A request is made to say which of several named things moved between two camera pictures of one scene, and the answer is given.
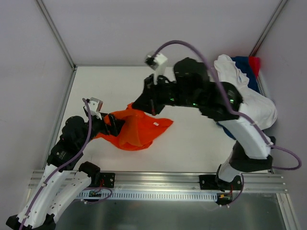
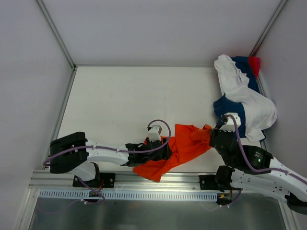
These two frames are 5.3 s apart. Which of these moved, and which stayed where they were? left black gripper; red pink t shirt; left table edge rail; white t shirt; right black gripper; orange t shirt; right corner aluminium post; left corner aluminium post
Moved: left black gripper; right black gripper; orange t shirt
Stayed: left table edge rail; white t shirt; red pink t shirt; right corner aluminium post; left corner aluminium post
